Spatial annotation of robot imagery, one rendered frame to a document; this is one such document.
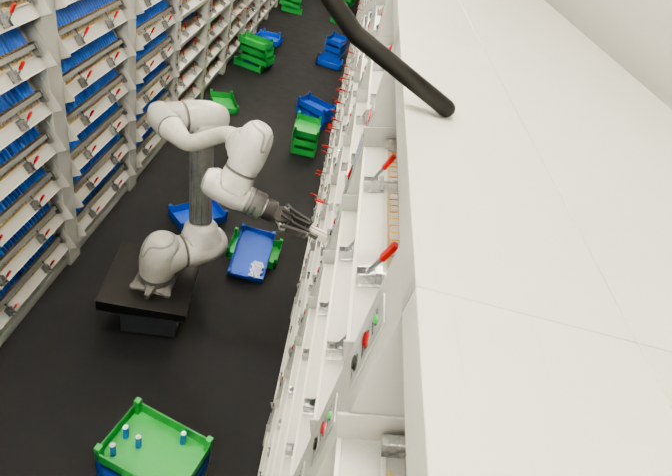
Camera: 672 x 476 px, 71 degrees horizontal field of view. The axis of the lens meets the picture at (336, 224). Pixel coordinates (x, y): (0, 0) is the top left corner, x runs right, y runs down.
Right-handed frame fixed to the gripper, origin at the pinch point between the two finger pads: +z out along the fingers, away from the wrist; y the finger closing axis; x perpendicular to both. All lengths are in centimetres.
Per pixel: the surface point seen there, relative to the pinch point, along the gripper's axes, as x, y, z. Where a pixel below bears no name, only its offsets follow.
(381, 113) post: 57, 25, -11
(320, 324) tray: 11.9, 47.6, 0.8
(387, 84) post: 64, 25, -14
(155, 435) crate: -72, 46, -18
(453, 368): 73, 103, -14
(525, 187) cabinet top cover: 76, 73, -2
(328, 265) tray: 11.8, 26.2, 0.6
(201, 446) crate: -69, 46, -3
